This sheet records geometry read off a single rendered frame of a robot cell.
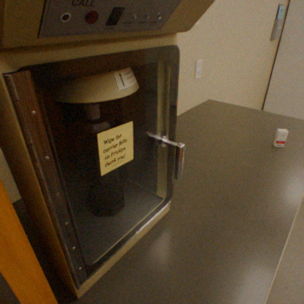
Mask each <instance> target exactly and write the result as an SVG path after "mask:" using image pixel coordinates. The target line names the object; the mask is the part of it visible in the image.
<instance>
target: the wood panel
mask: <svg viewBox="0 0 304 304"><path fill-rule="evenodd" d="M0 271H1V273H2V274H3V276H4V277H5V279H6V281H7V282H8V284H9V285H10V287H11V288H12V290H13V292H14V293H15V295H16V296H17V298H18V299H19V301H20V302H21V304H58V303H57V300H56V298H55V296H54V294H53V292H52V289H51V287H50V285H49V283H48V281H47V279H46V277H45V275H44V272H43V270H42V268H41V266H40V264H39V262H38V260H37V258H36V255H35V253H34V251H33V248H32V246H31V244H30V242H29V240H28V238H27V236H26V234H25V231H24V229H23V227H22V225H21V222H20V221H19V218H18V216H17V214H16V211H15V209H14V207H13V205H12V203H11V201H10V198H9V196H8V194H7V191H6V190H5V187H4V185H3V183H2V180H1V178H0Z"/></svg>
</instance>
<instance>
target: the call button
mask: <svg viewBox="0 0 304 304"><path fill-rule="evenodd" d="M98 18H99V15H98V13H97V12H96V11H91V12H90V13H88V14H87V16H86V22H87V23H89V24H94V23H95V22H96V21H97V20H98Z"/></svg>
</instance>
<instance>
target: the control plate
mask: <svg viewBox="0 0 304 304"><path fill-rule="evenodd" d="M181 1H182V0H45V5H44V8H43V13H42V19H41V22H40V28H39V33H38V37H37V38H38V39H41V38H50V37H66V36H82V35H91V34H108V33H126V32H135V31H153V30H161V29H162V27H163V26H164V25H165V23H166V22H167V20H168V19H169V18H170V16H171V15H172V14H173V12H174V11H175V9H176V8H177V7H178V6H179V4H180V3H181ZM114 7H122V8H125V10H124V12H123V13H122V15H121V17H120V19H119V21H118V23H117V24H116V25H112V26H106V23H107V21H108V19H109V17H110V15H111V13H112V10H113V8H114ZM91 11H96V12H97V13H98V15H99V18H98V20H97V21H96V22H95V23H94V24H89V23H87V22H86V16H87V14H88V13H90V12H91ZM66 12H68V13H70V14H71V18H70V20H68V21H67V22H62V21H61V19H60V17H61V15H62V14H63V13H66ZM134 12H136V14H137V15H136V17H137V18H136V19H135V20H134V19H131V18H130V16H131V14H132V13H134ZM148 12H149V14H150V15H149V17H150V18H149V19H147V18H146V19H144V15H145V13H148ZM158 13H161V15H160V16H161V18H160V19H158V18H157V19H156V17H155V16H156V15H157V14H158Z"/></svg>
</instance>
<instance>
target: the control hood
mask: <svg viewBox="0 0 304 304"><path fill-rule="evenodd" d="M215 1H216V0H182V1H181V3H180V4H179V6H178V7H177V8H176V9H175V11H174V12H173V14H172V15H171V16H170V18H169V19H168V20H167V22H166V23H165V25H164V26H163V27H162V29H161V30H153V31H135V32H126V33H108V34H91V35H82V36H66V37H50V38H41V39H38V38H37V37H38V33H39V28H40V22H41V19H42V13H43V8H44V5H45V0H0V48H2V49H4V48H16V47H23V46H35V45H47V44H54V43H66V42H79V41H86V40H99V39H112V38H120V37H133V36H147V35H155V34H169V33H184V32H187V31H190V29H191V28H192V27H193V26H194V25H195V24H196V23H197V21H198V20H199V19H200V18H201V17H202V16H203V15H204V13H205V12H206V11H207V10H208V8H209V7H210V6H211V5H212V4H213V3H214V2H215Z"/></svg>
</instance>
